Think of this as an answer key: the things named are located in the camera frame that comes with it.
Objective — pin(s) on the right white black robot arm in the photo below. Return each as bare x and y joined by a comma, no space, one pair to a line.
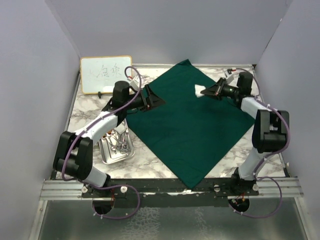
271,130

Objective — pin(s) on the small framed whiteboard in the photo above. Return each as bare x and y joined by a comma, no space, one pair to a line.
99,74

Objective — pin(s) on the black mounting base rail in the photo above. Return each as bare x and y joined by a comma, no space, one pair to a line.
220,187

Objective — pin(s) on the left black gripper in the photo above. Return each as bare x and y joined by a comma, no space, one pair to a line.
152,100

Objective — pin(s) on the green surgical drape cloth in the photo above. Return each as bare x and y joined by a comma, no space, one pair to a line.
189,134

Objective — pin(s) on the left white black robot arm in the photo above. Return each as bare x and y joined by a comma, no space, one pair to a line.
74,153

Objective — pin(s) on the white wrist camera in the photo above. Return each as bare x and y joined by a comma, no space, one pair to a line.
134,84
230,74

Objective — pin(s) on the pile of steel instruments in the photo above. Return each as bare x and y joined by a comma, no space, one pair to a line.
118,142

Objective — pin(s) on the white gauze pad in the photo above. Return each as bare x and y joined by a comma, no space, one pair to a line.
198,90

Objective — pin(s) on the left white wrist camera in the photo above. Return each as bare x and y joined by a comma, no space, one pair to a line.
134,84

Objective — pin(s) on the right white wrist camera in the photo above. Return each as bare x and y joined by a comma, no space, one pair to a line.
230,74

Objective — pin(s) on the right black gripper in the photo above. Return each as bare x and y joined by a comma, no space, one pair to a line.
213,92

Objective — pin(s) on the stainless steel instrument tray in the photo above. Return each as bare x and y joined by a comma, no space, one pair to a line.
108,156

